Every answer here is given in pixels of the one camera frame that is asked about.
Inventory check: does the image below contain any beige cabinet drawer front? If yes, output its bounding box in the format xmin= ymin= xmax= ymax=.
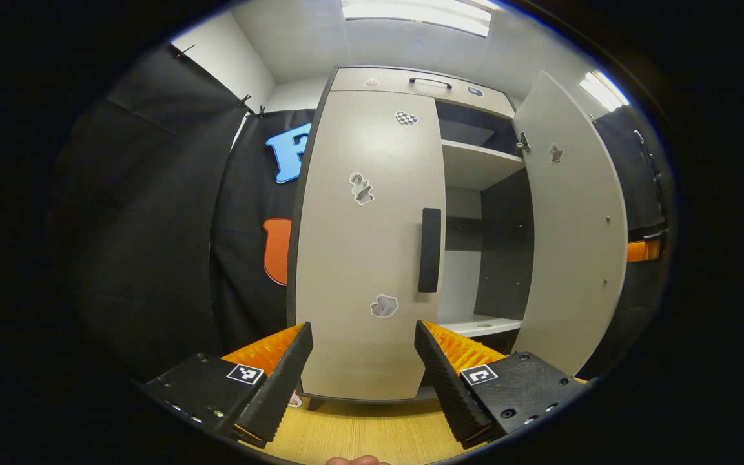
xmin=330 ymin=67 xmax=516 ymax=119

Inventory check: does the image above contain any small ceiling light panel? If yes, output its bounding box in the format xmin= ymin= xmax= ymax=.
xmin=579 ymin=70 xmax=631 ymax=112

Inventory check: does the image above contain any black backdrop cloth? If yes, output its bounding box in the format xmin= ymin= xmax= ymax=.
xmin=56 ymin=42 xmax=251 ymax=383
xmin=592 ymin=103 xmax=673 ymax=382
xmin=209 ymin=108 xmax=316 ymax=355

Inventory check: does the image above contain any large ceiling light panel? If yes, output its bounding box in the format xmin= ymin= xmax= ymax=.
xmin=341 ymin=0 xmax=494 ymax=37

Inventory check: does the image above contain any dark stand pole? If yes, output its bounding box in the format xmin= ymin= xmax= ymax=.
xmin=632 ymin=129 xmax=670 ymax=233

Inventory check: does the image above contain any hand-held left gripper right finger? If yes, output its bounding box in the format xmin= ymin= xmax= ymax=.
xmin=414 ymin=320 xmax=588 ymax=450

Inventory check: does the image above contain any double-door shoe cabinet body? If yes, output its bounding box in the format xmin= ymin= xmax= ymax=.
xmin=286 ymin=65 xmax=534 ymax=406

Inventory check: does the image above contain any white cabinet bottom board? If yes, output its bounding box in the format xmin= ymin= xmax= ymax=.
xmin=440 ymin=315 xmax=522 ymax=338

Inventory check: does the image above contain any beige shoe cabinet door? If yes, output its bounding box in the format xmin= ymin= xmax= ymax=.
xmin=294 ymin=90 xmax=447 ymax=401
xmin=513 ymin=71 xmax=629 ymax=377

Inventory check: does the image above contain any white cabinet shelf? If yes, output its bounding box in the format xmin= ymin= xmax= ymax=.
xmin=442 ymin=139 xmax=526 ymax=191

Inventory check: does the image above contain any black door handle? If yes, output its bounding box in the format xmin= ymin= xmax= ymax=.
xmin=418 ymin=208 xmax=442 ymax=293

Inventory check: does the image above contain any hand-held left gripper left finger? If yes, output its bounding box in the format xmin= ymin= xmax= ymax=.
xmin=141 ymin=322 xmax=315 ymax=448

